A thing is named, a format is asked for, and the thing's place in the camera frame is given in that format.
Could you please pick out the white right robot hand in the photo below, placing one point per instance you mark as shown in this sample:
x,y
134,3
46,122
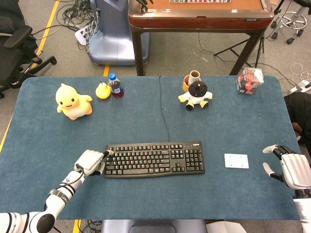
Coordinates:
x,y
294,173

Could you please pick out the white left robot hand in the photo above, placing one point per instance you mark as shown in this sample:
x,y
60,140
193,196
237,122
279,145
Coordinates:
x,y
90,162

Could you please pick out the black Logitech keyboard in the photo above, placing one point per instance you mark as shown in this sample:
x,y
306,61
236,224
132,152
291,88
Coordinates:
x,y
158,159

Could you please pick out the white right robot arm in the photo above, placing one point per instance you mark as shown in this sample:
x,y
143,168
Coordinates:
x,y
303,208

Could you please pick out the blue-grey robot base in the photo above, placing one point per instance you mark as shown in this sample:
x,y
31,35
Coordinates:
x,y
114,34

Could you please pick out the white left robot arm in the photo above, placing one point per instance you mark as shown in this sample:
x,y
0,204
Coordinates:
x,y
48,204

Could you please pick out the blue table mat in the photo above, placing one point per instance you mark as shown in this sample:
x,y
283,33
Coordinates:
x,y
73,131

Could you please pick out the white rectangular card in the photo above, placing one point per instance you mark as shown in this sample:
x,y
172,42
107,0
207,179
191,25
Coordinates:
x,y
236,161

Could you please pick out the large yellow duck plush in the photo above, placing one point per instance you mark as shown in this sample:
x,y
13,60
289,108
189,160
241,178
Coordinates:
x,y
72,102

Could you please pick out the black bag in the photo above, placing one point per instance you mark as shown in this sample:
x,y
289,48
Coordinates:
x,y
298,109

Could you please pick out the small yellow rubber duck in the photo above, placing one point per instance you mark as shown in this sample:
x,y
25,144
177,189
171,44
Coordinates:
x,y
103,91

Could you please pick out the cola bottle with blue cap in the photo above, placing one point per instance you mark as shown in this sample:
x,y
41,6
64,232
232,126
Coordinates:
x,y
116,86

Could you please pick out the grey robot torso base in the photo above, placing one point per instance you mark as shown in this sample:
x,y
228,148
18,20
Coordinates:
x,y
151,227

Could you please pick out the clear box with red items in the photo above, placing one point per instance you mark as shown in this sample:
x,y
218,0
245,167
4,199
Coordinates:
x,y
249,81

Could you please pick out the black-headed plush doll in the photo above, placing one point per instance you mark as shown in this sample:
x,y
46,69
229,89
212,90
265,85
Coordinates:
x,y
195,96

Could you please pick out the white power strip with plugs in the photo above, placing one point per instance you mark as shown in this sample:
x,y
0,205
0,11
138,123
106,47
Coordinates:
x,y
83,34

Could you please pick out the brown cup with tube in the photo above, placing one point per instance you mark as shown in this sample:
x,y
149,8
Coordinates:
x,y
190,78

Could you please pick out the black office chair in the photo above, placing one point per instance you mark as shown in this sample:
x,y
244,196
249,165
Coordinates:
x,y
17,43

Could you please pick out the chrome stool base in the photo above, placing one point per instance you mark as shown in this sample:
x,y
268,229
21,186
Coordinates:
x,y
290,21

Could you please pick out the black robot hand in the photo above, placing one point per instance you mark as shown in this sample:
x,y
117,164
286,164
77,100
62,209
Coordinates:
x,y
143,4

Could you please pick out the brown mahjong table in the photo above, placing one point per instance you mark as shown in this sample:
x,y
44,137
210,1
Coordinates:
x,y
199,19

